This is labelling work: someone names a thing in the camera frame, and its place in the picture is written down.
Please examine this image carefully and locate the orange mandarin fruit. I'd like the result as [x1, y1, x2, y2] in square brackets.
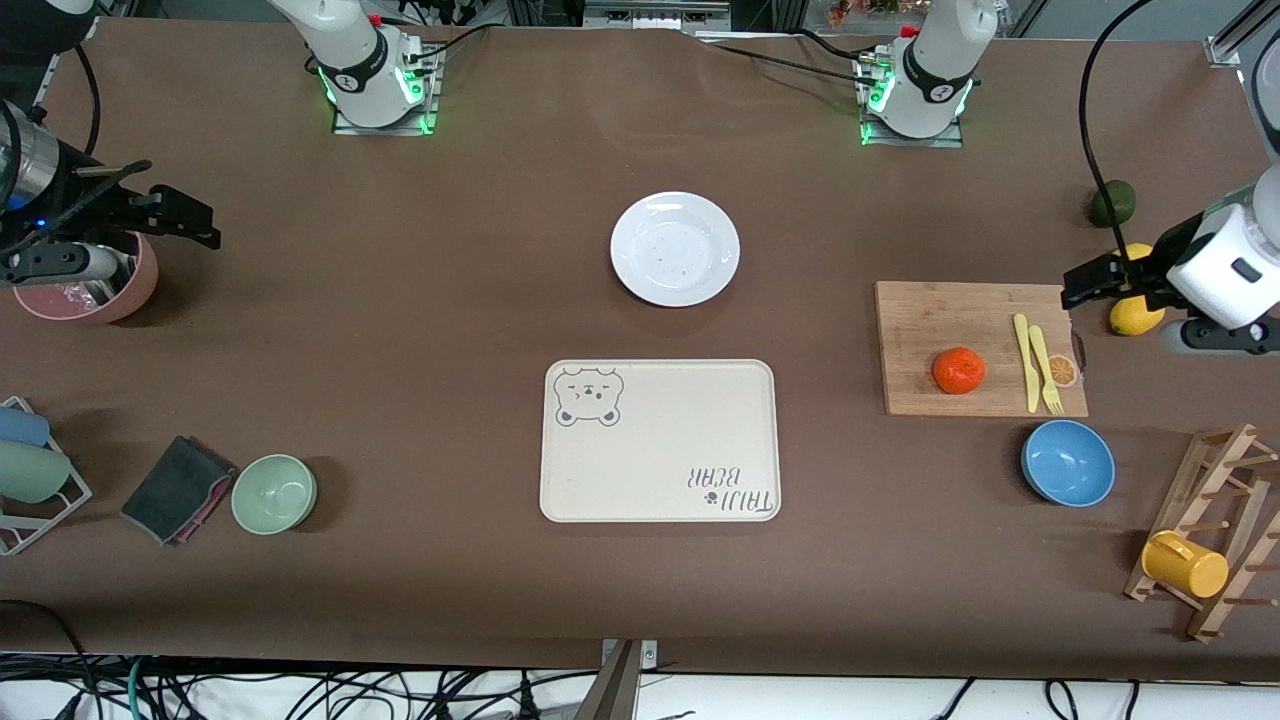
[932, 346, 988, 396]

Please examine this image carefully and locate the white round plate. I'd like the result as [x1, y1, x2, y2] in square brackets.
[610, 191, 742, 308]

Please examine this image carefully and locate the steel scoop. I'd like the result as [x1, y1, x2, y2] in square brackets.
[60, 240, 138, 306]

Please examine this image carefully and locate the dark green avocado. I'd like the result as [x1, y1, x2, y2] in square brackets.
[1088, 180, 1137, 229]

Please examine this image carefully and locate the yellow plastic fork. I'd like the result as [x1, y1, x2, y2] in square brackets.
[1028, 325, 1065, 416]

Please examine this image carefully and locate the pink bowl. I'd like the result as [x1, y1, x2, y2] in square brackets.
[12, 232, 160, 326]

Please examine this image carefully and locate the yellow plastic knife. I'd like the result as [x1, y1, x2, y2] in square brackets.
[1013, 313, 1042, 414]

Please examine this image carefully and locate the blue bowl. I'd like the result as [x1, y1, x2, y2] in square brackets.
[1020, 419, 1117, 508]

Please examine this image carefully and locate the bamboo cutting board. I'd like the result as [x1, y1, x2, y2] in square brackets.
[875, 280, 1090, 419]

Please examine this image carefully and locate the wooden cup rack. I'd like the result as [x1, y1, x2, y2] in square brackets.
[1123, 423, 1280, 643]

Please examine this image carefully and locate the light blue cup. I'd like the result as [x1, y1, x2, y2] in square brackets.
[0, 405, 51, 448]

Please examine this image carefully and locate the folded dark grey cloth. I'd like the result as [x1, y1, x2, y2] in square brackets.
[120, 435, 239, 547]

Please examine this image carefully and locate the pale green bowl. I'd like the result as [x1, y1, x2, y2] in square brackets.
[231, 454, 319, 536]

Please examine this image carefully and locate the pale green cup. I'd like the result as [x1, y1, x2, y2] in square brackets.
[0, 440, 73, 504]

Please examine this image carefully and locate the yellow mug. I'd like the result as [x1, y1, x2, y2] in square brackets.
[1141, 530, 1230, 600]

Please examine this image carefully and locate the beige bear print tray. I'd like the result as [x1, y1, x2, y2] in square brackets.
[539, 358, 782, 524]

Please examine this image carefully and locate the grey metal box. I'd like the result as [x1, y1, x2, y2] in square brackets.
[585, 0, 731, 33]

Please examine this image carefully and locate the aluminium frame profile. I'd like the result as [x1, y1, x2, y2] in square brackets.
[25, 15, 101, 126]

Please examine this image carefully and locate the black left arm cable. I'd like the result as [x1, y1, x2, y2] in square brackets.
[1078, 0, 1161, 266]

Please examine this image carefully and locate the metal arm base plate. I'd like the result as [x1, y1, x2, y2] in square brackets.
[860, 55, 966, 149]
[333, 45, 441, 136]

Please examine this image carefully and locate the aluminium frame post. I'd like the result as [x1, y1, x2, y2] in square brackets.
[1205, 0, 1280, 69]

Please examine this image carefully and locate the white wire rack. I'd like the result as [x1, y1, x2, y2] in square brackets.
[0, 396, 93, 557]

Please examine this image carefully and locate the black base cable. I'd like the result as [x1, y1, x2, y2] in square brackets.
[400, 20, 506, 76]
[795, 28, 886, 66]
[700, 40, 881, 89]

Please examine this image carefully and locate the black floor cable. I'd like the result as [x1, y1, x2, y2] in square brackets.
[0, 598, 96, 720]

